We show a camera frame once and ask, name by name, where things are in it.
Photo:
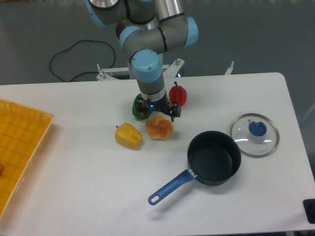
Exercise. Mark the glass lid blue knob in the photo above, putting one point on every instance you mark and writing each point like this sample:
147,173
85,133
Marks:
255,134

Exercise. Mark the black box table corner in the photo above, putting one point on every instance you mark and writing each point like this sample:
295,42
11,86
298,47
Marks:
309,206

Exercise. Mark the green bell pepper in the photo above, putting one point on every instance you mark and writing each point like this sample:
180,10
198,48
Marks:
139,109

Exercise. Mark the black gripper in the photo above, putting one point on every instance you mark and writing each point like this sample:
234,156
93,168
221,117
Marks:
171,109

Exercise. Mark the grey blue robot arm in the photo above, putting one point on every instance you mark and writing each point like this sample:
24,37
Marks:
146,29

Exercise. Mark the yellow woven basket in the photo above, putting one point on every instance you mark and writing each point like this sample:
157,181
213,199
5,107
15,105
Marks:
22,130

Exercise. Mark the orange bread roll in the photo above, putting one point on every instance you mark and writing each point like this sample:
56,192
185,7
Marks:
159,128

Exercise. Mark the red bell pepper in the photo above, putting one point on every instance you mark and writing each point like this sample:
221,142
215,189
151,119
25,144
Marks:
178,94

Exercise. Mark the yellow bell pepper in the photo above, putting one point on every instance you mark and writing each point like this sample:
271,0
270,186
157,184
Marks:
128,136

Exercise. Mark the dark saucepan blue handle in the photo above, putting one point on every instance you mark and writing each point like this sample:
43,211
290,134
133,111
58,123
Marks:
213,158

